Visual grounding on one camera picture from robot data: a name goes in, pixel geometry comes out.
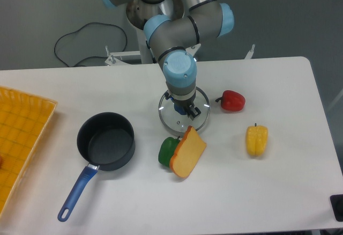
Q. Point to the toy bread slice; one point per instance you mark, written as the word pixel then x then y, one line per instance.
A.
pixel 187 153

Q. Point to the yellow toy bell pepper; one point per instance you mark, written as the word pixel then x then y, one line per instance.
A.
pixel 256 138

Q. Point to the red toy bell pepper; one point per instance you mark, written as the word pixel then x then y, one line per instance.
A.
pixel 231 101

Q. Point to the black device at edge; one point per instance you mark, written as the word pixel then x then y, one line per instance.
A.
pixel 337 206

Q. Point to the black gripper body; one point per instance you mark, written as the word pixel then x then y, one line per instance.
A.
pixel 184 101

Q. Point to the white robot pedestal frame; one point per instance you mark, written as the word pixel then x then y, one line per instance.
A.
pixel 126 55

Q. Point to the green toy bell pepper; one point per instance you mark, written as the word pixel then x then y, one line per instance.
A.
pixel 167 150

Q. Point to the glass lid blue knob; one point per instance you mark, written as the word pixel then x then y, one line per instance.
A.
pixel 175 118

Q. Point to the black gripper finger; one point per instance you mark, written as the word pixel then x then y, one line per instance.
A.
pixel 192 112

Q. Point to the yellow woven basket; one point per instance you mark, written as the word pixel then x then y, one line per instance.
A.
pixel 24 117

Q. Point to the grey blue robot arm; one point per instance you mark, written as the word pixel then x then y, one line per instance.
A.
pixel 179 67

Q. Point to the dark saucepan blue handle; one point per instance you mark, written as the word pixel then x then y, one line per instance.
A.
pixel 107 142

